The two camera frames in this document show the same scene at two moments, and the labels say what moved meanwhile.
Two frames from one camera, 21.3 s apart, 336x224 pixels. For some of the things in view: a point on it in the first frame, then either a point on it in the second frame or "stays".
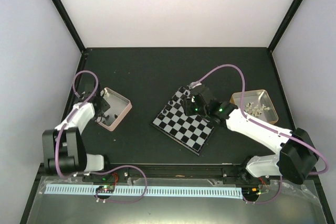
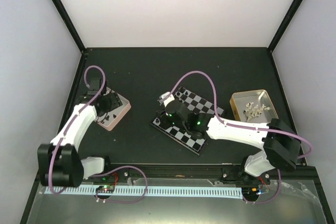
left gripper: [105, 106] -> [116, 103]
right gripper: [188, 109] -> [166, 124]
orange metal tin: [258, 104] stays
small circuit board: [105, 189] stays
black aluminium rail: [210, 171] stays
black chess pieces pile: [107, 116] stays
